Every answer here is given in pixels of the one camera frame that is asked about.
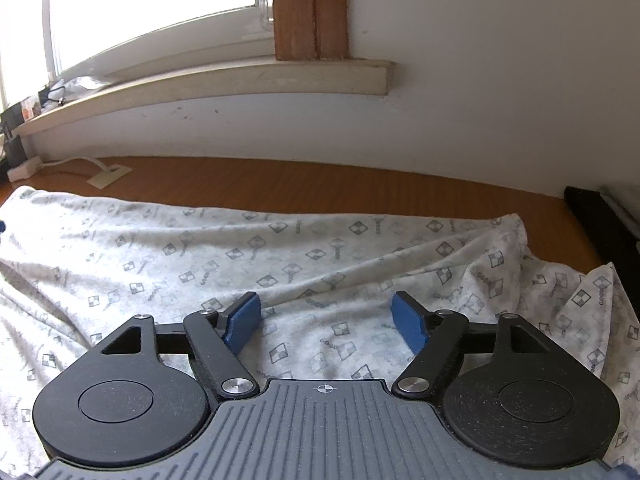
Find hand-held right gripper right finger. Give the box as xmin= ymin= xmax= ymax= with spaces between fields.
xmin=391 ymin=291 xmax=543 ymax=401

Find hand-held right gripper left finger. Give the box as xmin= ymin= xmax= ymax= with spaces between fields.
xmin=102 ymin=292 xmax=262 ymax=401

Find white patterned hoodie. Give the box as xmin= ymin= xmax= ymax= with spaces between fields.
xmin=0 ymin=186 xmax=640 ymax=480

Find white socket plate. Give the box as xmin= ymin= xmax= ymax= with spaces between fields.
xmin=87 ymin=165 xmax=134 ymax=189

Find black folded garment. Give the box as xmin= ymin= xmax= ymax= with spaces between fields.
xmin=564 ymin=186 xmax=640 ymax=272

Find beige window sill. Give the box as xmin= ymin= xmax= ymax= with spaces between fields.
xmin=12 ymin=60 xmax=397 ymax=137

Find grey printed t-shirt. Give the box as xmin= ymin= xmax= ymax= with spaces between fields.
xmin=600 ymin=187 xmax=640 ymax=242

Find white power strip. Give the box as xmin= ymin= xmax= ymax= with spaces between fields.
xmin=7 ymin=156 xmax=44 ymax=182

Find clear plastic bag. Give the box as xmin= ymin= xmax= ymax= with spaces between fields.
xmin=50 ymin=76 xmax=109 ymax=93

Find black device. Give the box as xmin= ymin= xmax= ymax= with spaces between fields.
xmin=0 ymin=109 xmax=22 ymax=137

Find white cable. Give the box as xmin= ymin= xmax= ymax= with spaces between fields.
xmin=40 ymin=157 xmax=109 ymax=174

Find white window frame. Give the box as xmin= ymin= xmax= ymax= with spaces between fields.
xmin=42 ymin=0 xmax=277 ymax=84

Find black cable with plug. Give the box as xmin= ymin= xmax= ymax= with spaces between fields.
xmin=37 ymin=85 xmax=69 ymax=109

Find wooden window frame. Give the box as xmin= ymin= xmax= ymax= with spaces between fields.
xmin=272 ymin=0 xmax=350 ymax=62

